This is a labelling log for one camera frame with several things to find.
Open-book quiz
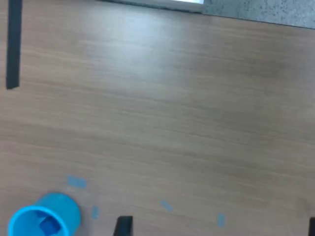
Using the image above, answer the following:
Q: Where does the black tape strip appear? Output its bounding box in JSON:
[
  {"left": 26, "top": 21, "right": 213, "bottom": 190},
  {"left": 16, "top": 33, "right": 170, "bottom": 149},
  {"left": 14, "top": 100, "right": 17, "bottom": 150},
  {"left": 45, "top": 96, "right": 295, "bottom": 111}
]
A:
[{"left": 6, "top": 0, "right": 23, "bottom": 90}]

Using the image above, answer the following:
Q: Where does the blue plastic bucket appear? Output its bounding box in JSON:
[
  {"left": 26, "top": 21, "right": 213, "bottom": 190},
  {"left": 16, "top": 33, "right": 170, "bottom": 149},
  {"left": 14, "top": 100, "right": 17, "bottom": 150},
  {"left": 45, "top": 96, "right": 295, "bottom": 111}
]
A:
[{"left": 7, "top": 192, "right": 82, "bottom": 236}]

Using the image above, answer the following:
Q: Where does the blue cube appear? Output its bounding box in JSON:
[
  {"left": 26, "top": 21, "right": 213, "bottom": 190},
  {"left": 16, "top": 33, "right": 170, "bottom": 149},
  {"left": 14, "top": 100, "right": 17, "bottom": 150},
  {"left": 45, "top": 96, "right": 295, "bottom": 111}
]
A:
[
  {"left": 38, "top": 215, "right": 62, "bottom": 235},
  {"left": 31, "top": 210, "right": 47, "bottom": 220}
]

